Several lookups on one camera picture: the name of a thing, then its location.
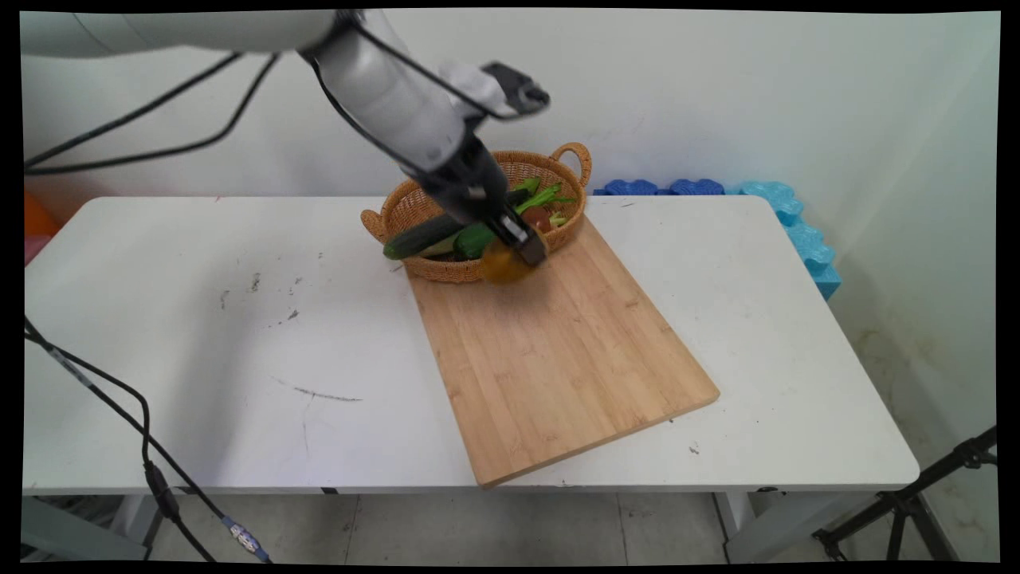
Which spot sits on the green bell pepper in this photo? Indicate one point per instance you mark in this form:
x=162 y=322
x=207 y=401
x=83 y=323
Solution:
x=472 y=241

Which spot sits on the bamboo cutting board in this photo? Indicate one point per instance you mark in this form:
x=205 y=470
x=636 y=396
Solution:
x=558 y=343

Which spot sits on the white table leg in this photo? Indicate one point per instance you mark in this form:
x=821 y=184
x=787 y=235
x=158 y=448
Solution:
x=789 y=522
x=88 y=530

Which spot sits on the woven wicker basket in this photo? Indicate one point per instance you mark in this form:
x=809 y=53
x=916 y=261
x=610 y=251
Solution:
x=422 y=207

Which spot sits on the dark green cucumber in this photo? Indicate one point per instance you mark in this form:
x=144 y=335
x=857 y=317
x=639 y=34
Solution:
x=418 y=237

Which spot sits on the yellow orange bell pepper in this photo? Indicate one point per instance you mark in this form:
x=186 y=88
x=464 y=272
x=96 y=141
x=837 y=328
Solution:
x=504 y=265

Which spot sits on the black tripod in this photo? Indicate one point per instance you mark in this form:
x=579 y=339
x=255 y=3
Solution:
x=908 y=502

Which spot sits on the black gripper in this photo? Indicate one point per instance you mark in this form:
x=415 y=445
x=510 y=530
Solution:
x=466 y=183

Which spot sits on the light blue foam mat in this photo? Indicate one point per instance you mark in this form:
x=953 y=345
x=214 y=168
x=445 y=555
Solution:
x=801 y=231

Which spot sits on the brown shiny onion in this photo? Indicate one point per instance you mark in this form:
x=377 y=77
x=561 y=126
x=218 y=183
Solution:
x=536 y=219

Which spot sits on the orange box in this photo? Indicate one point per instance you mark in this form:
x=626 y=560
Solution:
x=38 y=215

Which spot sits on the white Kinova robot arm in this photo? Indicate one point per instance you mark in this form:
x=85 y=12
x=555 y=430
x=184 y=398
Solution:
x=382 y=88

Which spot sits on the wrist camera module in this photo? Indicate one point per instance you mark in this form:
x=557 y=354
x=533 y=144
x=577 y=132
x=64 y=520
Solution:
x=502 y=86

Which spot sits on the green leek stalks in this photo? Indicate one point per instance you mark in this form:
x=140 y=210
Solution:
x=542 y=195

